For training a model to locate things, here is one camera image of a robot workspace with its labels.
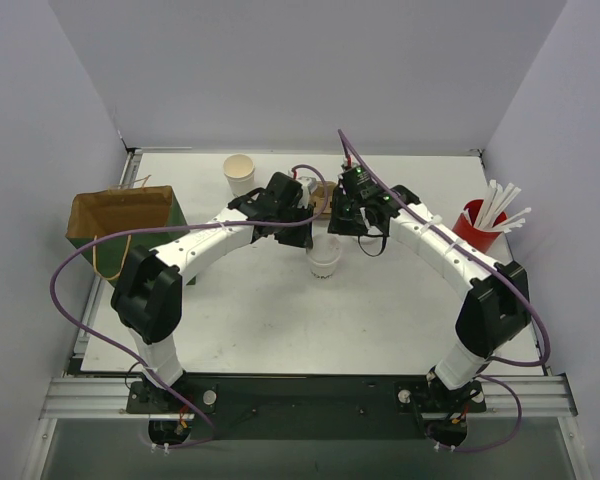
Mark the white wrapped straws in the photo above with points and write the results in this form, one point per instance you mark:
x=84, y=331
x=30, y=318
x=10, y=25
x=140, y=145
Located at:
x=495, y=202

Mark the white paper cups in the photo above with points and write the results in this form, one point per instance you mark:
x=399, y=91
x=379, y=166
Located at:
x=239, y=171

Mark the clear plastic lid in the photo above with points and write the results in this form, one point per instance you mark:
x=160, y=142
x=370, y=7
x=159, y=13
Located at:
x=326, y=249

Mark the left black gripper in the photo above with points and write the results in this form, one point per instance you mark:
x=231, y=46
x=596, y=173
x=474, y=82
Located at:
x=294, y=234

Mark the white paper cup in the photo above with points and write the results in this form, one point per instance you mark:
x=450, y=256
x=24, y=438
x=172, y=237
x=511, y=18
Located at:
x=322, y=270

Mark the brown cardboard cup carrier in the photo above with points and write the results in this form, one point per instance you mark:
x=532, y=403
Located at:
x=323, y=194

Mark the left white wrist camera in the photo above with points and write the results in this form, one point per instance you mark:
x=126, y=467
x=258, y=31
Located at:
x=308, y=184

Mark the green paper bag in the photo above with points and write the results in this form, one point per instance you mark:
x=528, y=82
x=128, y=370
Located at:
x=99, y=214

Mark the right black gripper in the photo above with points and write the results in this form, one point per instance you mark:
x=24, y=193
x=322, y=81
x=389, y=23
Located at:
x=342, y=223

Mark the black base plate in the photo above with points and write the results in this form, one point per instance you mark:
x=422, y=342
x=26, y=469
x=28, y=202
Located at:
x=316, y=407

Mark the aluminium rail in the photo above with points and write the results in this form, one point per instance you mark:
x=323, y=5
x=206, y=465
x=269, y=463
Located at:
x=106, y=398

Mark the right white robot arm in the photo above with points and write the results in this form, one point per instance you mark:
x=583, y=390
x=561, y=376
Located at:
x=491, y=314

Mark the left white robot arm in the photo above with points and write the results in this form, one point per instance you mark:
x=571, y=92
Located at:
x=148, y=294

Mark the red cup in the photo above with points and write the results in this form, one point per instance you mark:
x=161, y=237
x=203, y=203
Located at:
x=464, y=227

